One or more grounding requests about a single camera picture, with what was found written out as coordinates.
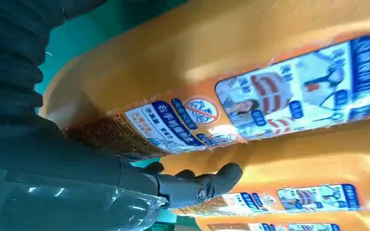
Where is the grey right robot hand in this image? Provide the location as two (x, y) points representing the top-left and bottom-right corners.
(0, 116), (244, 231)

